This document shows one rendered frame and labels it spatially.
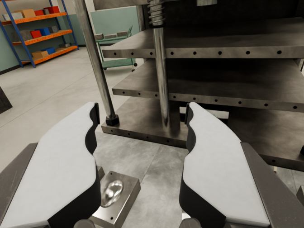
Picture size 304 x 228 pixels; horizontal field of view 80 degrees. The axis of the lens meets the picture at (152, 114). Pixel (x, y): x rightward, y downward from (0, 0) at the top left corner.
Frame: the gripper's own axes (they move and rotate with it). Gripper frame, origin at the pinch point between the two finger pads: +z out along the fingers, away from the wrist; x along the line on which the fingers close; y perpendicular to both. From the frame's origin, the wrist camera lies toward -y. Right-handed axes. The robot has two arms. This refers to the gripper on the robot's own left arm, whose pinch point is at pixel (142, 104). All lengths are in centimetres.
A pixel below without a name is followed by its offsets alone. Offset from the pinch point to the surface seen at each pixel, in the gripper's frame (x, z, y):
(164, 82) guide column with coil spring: 10, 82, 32
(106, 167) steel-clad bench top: -21, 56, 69
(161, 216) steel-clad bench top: 6, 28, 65
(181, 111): 21, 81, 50
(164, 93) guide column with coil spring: 11, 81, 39
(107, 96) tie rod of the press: -25, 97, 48
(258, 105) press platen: 56, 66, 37
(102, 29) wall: -177, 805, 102
